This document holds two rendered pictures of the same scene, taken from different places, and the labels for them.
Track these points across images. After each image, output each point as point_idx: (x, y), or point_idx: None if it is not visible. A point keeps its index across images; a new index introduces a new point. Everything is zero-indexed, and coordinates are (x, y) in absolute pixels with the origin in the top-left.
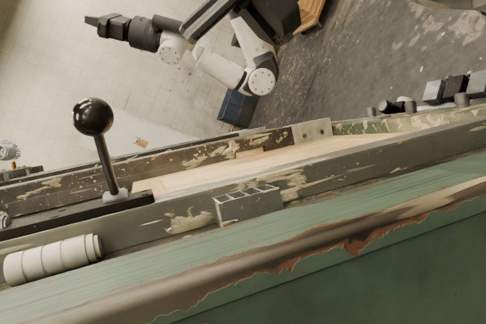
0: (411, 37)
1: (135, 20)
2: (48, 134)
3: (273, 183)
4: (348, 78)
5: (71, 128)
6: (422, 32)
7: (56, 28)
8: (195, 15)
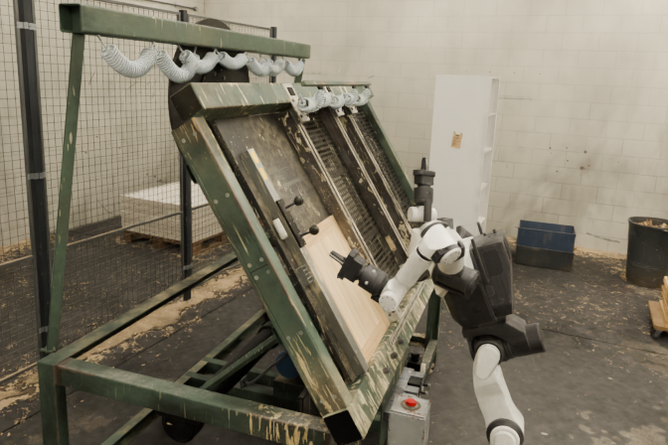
0: (591, 427)
1: (425, 189)
2: (451, 22)
3: (314, 282)
4: (556, 370)
5: (465, 45)
6: (594, 436)
7: None
8: (333, 254)
